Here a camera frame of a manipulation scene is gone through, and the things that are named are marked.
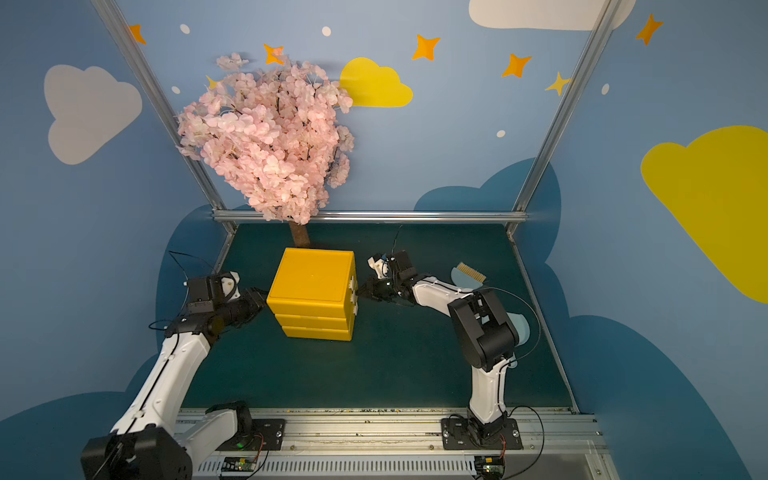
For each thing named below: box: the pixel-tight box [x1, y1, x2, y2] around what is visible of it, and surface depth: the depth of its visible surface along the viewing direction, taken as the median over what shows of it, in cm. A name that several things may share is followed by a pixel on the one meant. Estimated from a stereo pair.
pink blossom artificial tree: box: [177, 53, 354, 225], surface depth 71 cm
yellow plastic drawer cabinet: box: [266, 248, 359, 342], surface depth 81 cm
